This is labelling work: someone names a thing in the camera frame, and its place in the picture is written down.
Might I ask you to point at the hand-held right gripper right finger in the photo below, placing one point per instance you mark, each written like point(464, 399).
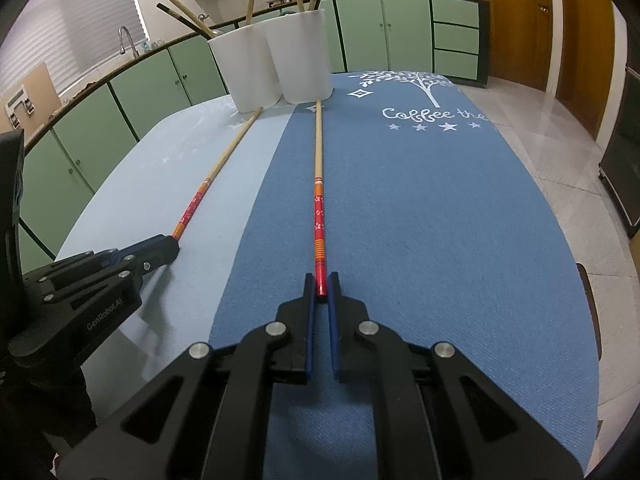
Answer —
point(334, 345)

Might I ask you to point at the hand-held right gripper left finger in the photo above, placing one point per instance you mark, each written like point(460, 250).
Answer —
point(311, 340)

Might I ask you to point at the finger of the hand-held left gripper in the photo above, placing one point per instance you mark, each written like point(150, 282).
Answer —
point(157, 260)
point(145, 247)

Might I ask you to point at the white double utensil holder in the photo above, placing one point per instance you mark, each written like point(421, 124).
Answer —
point(250, 70)

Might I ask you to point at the black tan-banded chopstick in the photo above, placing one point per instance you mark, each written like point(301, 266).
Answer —
point(182, 20)

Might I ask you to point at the person's left forearm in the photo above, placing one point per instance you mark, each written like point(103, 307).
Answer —
point(45, 410)

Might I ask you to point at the light blue placemat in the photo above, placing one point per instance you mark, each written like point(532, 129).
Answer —
point(150, 200)

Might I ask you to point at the dark blue printed placemat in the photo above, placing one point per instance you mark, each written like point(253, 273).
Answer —
point(425, 235)

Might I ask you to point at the white plastic device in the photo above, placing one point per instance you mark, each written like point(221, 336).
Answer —
point(19, 105)

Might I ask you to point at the wooden board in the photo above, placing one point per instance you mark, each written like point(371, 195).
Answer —
point(42, 85)

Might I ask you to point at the clear plastic bottles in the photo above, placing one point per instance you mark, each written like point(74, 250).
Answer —
point(152, 44)

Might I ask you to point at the metal faucet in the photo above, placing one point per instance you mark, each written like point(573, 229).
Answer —
point(125, 35)

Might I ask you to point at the white window blind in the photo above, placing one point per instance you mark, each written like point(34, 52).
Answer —
point(75, 20)

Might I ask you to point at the green base cabinets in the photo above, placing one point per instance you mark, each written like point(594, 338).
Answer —
point(400, 30)

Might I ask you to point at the black glass cabinet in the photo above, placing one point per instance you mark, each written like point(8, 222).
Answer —
point(622, 160)

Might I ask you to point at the wooden door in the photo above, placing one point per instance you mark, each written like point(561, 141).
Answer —
point(585, 50)
point(515, 25)

